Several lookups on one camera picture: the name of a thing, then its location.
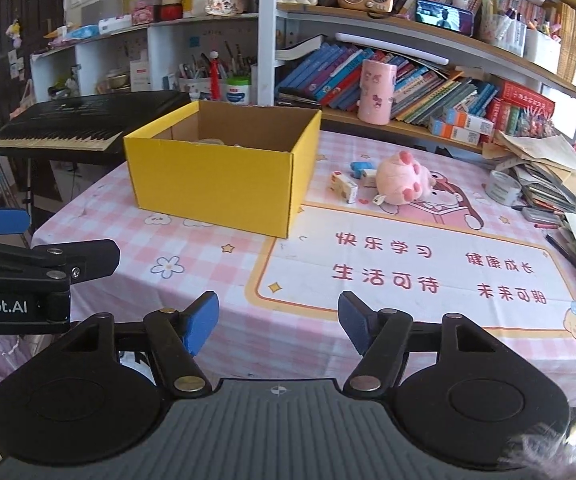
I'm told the pink plush pig toy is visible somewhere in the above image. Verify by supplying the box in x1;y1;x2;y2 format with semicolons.
374;151;436;206

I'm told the small white red box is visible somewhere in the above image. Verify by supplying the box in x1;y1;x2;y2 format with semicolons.
329;171;358;204

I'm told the pink cartoon table mat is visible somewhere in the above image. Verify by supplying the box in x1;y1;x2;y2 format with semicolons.
33;132;576;403

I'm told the black keyboard piano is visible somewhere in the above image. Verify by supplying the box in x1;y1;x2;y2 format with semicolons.
0;90;190;165

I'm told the white charger cube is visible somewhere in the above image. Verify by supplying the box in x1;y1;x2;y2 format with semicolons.
360;168;377;188

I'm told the blue eraser toy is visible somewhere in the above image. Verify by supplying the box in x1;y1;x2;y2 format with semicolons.
350;160;375;179

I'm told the yellow cardboard box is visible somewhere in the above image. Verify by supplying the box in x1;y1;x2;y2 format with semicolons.
124;101;322;238

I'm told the red pen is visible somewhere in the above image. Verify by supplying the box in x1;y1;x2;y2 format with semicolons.
533;223;559;230

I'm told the grey pencil case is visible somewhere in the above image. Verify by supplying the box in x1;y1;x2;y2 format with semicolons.
521;207;561;226

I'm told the orange white medicine box lower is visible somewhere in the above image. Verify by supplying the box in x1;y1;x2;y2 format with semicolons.
429;118;481;146

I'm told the orange white medicine box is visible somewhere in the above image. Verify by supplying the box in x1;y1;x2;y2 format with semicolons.
429;118;481;146
445;108;494;136

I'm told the stack of papers and books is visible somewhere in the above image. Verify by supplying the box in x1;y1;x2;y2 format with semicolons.
481;131;576;267

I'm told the orange white medicine box upper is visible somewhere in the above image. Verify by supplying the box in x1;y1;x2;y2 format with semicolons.
445;108;494;136

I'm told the pink cylindrical canister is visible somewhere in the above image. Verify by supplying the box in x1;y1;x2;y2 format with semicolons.
358;60;396;126

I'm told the row of books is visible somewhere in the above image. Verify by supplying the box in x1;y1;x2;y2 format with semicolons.
275;41;500;126

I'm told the red dictionary book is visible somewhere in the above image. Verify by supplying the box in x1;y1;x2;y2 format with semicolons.
498;79;555;117

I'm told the white shelf unit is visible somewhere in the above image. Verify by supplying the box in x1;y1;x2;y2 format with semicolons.
30;0;277;105

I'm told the smartphone on shelf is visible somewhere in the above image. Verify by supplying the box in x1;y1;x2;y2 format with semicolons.
415;0;474;37

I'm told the grey duct tape roll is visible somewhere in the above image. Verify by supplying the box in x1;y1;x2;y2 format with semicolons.
484;170;521;207

